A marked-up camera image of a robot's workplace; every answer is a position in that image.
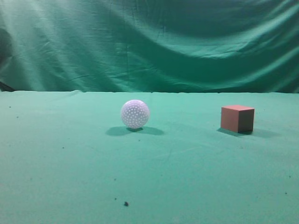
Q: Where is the red cube block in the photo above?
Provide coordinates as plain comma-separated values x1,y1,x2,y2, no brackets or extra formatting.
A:
221,105,255,133

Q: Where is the white dimpled ball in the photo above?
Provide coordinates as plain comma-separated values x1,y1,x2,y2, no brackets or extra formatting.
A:
121,99,150,129

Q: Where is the green backdrop cloth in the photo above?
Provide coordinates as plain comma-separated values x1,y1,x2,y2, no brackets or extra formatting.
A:
0,0,299,93

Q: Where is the green table cloth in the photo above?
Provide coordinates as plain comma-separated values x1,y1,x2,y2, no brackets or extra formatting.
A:
0,91,299,224

